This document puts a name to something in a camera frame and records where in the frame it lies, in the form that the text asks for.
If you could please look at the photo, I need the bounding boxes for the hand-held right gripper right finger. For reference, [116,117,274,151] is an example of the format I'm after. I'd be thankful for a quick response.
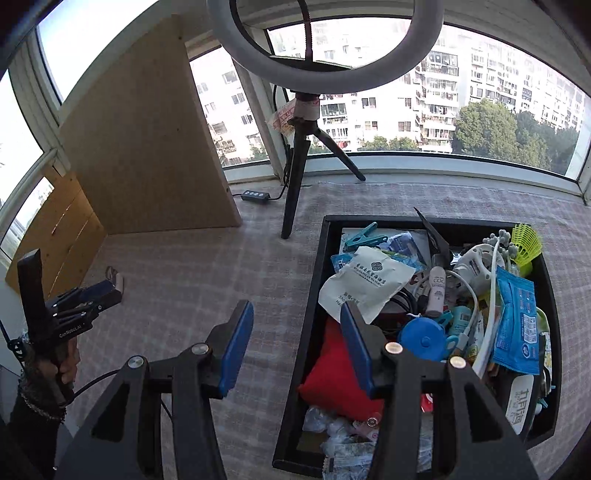
[339,300,539,480]

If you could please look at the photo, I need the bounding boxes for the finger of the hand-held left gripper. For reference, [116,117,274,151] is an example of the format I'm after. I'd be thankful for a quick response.
[52,292,123,326]
[50,282,116,312]

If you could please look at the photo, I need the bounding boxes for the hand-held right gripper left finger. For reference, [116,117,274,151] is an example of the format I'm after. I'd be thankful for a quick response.
[53,300,254,480]

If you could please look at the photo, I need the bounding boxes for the key bunch with blue tag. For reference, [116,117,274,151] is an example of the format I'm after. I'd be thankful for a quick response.
[398,316,451,363]

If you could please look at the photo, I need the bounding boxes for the white sachet bag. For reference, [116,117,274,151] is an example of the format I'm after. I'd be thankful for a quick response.
[318,246,416,325]

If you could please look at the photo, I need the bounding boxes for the black rectangular container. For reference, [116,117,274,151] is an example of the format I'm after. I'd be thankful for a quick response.
[272,215,563,478]

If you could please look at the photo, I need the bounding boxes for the white charging cable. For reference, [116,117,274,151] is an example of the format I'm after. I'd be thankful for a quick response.
[443,240,504,374]

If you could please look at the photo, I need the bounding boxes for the blue wet wipes packet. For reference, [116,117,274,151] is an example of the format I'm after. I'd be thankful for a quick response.
[492,268,541,376]

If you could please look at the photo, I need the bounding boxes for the black wet wipes packet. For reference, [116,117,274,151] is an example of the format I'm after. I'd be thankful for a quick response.
[499,369,543,437]

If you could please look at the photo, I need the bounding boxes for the person's left forearm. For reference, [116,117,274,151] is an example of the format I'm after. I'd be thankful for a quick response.
[0,364,70,480]

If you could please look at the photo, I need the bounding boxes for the person's left hand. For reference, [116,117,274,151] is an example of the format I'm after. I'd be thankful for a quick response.
[32,344,80,393]

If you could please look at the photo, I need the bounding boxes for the red cloth pouch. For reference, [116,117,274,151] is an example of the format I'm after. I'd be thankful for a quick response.
[299,318,386,423]

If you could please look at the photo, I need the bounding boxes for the slatted wooden panel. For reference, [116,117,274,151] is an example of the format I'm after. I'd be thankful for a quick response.
[4,171,108,296]

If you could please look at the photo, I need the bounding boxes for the checked tablecloth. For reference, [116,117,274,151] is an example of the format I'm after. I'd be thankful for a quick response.
[60,178,591,480]

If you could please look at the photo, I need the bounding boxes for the clear plastic packets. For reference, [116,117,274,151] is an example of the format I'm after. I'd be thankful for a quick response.
[302,406,386,476]

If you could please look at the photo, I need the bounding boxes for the small blue white packet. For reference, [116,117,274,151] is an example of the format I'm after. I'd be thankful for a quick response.
[388,231,428,268]

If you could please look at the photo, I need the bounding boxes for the white mini fan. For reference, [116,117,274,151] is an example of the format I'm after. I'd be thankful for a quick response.
[452,242,506,296]

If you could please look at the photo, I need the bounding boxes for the large wooden board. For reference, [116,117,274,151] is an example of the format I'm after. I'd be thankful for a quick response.
[59,14,243,236]

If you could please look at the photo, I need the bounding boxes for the black tripod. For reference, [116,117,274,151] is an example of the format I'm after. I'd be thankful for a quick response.
[281,92,366,240]

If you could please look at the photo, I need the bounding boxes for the grey artificial flower sprig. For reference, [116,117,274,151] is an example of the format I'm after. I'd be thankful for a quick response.
[482,228,518,259]

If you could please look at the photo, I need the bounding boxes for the yellow-green plastic shuttlecock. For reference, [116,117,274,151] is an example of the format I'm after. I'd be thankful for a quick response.
[510,223,543,268]

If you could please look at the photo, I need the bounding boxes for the red printed paper label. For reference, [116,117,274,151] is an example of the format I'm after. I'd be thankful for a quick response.
[269,99,296,136]

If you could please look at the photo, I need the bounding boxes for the green trees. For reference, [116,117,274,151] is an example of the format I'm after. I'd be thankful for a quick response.
[360,99,580,174]

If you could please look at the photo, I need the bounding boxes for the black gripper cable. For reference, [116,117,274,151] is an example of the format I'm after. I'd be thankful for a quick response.
[69,369,123,402]

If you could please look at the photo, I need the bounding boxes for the black ring light cable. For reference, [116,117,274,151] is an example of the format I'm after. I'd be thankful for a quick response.
[270,83,296,200]

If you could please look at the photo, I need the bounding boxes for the white window frame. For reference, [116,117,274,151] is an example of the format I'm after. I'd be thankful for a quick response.
[0,0,591,259]

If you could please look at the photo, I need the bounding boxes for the ring light on tripod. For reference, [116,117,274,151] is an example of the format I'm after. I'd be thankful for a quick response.
[191,18,583,167]

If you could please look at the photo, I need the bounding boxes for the white ring light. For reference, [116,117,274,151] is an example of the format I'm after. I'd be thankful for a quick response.
[206,0,445,97]

